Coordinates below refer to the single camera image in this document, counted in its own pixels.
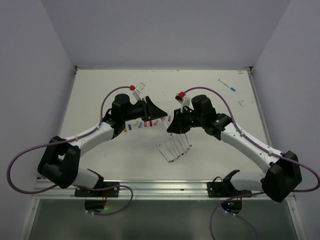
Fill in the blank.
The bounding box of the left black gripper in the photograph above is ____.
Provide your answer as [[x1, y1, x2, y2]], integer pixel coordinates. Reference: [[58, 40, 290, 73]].
[[122, 95, 167, 122]]

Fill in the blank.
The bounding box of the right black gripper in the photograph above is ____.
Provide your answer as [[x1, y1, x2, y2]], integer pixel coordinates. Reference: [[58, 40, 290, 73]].
[[167, 106, 205, 133]]

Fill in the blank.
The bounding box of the beige marker pen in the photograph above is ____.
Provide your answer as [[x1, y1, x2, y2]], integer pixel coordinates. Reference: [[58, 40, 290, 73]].
[[176, 135, 188, 154]]

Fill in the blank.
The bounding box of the red capped marker pen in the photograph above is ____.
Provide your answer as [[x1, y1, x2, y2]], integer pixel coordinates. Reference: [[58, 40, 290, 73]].
[[172, 136, 184, 156]]

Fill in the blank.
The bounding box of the pink capped marker pen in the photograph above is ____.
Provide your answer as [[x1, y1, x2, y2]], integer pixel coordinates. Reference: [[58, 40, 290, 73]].
[[169, 138, 181, 158]]

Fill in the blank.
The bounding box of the light blue capped marker pen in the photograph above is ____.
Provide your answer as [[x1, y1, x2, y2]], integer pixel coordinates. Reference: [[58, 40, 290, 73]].
[[165, 141, 178, 159]]

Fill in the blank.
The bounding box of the orange marker pen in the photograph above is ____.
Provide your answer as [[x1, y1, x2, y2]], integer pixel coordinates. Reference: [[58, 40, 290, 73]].
[[156, 145, 172, 163]]

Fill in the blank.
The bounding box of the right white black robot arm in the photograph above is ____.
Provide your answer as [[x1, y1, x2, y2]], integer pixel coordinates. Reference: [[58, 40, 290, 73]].
[[167, 92, 302, 203]]

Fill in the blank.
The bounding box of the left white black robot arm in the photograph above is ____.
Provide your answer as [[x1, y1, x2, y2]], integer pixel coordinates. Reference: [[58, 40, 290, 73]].
[[37, 94, 168, 197]]

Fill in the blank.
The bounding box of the right controller box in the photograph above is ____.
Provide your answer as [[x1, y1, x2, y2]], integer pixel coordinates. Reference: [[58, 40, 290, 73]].
[[221, 200, 243, 215]]

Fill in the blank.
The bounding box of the controller box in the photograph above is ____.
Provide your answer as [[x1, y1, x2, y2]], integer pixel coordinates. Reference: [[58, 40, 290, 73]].
[[221, 200, 243, 215], [84, 200, 109, 216]]

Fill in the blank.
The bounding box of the left controller box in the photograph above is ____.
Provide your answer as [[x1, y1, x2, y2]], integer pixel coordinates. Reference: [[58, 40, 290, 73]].
[[84, 200, 109, 216]]

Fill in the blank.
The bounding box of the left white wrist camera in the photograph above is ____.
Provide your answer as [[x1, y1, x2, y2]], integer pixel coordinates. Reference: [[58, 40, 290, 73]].
[[132, 82, 146, 101]]

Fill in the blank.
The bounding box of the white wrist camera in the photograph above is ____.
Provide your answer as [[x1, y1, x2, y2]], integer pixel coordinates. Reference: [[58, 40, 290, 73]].
[[175, 91, 191, 113], [132, 82, 146, 101]]

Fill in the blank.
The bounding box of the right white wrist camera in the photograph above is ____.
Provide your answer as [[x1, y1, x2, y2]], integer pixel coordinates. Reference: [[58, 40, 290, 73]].
[[175, 91, 191, 113]]

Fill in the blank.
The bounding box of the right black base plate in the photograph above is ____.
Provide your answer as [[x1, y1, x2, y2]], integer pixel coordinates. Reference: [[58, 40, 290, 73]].
[[206, 176, 252, 198]]

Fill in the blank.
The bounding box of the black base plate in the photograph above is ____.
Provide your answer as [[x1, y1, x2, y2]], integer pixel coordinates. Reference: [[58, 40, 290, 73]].
[[74, 181, 120, 198], [206, 176, 252, 198]]

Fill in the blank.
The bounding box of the aluminium mounting rail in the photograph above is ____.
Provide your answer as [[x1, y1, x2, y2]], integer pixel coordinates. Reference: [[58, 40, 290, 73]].
[[31, 178, 296, 200]]

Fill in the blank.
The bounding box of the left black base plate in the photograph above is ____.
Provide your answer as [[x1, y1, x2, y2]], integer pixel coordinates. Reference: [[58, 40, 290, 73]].
[[74, 181, 120, 198]]

